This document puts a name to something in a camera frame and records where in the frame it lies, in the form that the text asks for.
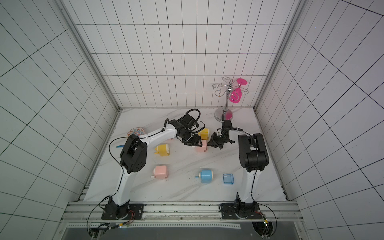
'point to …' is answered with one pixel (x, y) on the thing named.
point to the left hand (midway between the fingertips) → (196, 147)
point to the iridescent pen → (120, 146)
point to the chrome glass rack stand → (232, 89)
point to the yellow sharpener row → (163, 150)
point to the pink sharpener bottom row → (160, 172)
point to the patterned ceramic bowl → (137, 131)
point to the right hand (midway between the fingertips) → (208, 140)
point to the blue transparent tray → (228, 178)
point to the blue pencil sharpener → (206, 176)
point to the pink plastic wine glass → (235, 96)
